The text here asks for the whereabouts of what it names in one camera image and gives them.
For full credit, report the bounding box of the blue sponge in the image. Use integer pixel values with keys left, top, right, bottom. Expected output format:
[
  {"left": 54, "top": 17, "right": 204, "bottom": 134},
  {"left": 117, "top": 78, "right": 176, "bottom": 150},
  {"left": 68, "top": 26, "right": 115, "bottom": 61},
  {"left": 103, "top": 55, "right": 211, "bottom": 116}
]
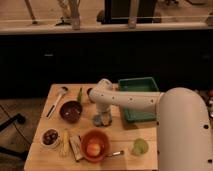
[{"left": 93, "top": 115, "right": 112, "bottom": 127}]

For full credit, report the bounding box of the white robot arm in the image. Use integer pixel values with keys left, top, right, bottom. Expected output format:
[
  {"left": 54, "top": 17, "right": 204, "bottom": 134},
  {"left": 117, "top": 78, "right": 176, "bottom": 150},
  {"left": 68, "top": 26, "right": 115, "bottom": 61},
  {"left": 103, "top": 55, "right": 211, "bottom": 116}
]
[{"left": 89, "top": 79, "right": 213, "bottom": 171}]

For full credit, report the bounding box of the orange bowl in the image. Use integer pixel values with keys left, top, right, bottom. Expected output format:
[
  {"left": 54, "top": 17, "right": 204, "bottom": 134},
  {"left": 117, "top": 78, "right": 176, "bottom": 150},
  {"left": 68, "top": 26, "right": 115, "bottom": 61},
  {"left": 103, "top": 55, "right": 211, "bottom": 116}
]
[{"left": 80, "top": 129, "right": 110, "bottom": 163}]

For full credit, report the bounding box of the dark metal cup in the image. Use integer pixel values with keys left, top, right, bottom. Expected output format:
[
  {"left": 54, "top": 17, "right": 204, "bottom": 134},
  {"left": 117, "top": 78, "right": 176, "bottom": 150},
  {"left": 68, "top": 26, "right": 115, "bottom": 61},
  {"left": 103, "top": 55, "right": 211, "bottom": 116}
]
[{"left": 87, "top": 88, "right": 94, "bottom": 103}]

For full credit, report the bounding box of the green vegetable piece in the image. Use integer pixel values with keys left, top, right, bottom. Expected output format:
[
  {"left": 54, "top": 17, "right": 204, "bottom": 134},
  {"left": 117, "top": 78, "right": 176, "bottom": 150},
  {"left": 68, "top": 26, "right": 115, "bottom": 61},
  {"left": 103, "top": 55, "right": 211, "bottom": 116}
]
[{"left": 77, "top": 87, "right": 83, "bottom": 103}]

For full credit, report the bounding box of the orange fruit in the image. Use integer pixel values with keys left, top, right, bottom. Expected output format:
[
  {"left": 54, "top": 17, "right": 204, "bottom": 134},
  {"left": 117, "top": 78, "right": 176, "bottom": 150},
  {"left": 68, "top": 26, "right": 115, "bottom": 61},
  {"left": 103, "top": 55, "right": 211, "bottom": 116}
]
[{"left": 86, "top": 143, "right": 101, "bottom": 157}]

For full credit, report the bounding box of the dark red bowl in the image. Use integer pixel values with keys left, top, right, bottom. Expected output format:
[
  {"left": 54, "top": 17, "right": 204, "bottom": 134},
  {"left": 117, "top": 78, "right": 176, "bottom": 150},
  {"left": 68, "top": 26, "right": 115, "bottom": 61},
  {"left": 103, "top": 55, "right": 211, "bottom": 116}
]
[{"left": 59, "top": 101, "right": 83, "bottom": 123}]

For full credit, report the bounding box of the silver spoon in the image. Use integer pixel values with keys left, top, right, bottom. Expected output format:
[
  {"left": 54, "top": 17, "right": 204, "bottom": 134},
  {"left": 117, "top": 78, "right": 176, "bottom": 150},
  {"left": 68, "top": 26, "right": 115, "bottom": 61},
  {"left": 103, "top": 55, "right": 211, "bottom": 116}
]
[{"left": 106, "top": 150, "right": 124, "bottom": 157}]

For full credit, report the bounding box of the small wooden block board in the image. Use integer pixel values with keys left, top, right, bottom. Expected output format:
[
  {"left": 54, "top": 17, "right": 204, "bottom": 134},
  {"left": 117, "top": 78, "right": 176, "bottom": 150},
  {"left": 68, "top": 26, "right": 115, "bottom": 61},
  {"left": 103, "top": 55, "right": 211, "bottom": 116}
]
[{"left": 69, "top": 135, "right": 83, "bottom": 162}]

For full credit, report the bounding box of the green plastic cup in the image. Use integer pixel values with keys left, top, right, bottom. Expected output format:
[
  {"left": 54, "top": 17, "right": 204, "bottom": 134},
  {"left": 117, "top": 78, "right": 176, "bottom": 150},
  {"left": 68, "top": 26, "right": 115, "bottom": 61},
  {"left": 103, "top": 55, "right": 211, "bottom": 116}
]
[{"left": 132, "top": 138, "right": 149, "bottom": 156}]

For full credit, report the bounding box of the green plastic tray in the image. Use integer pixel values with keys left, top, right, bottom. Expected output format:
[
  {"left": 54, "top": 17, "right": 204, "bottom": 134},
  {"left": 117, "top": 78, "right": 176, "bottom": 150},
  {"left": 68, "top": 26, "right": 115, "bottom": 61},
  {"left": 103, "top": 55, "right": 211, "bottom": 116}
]
[{"left": 118, "top": 77, "right": 159, "bottom": 123}]

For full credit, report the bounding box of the white bowl with dark fruit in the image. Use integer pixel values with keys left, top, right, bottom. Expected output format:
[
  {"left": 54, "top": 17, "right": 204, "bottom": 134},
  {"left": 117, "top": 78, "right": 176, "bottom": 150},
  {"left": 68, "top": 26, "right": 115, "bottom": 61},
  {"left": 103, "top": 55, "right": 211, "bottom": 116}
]
[{"left": 40, "top": 128, "right": 60, "bottom": 149}]

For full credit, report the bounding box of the black chair base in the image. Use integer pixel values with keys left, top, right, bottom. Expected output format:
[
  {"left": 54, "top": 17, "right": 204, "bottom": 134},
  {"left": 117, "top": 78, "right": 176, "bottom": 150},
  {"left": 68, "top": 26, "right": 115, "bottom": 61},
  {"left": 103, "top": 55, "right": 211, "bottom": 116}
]
[{"left": 0, "top": 105, "right": 30, "bottom": 161}]

